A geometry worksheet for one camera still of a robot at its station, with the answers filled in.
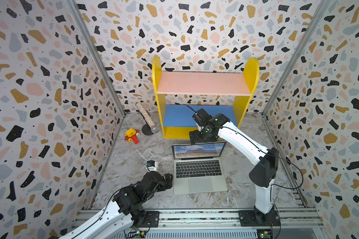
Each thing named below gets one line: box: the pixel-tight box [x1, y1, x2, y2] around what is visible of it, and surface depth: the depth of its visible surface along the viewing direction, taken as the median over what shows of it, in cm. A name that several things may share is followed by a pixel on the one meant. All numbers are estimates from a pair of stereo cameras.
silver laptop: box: [171, 141, 228, 196], surface depth 90 cm
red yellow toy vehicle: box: [124, 127, 141, 145], surface depth 105 cm
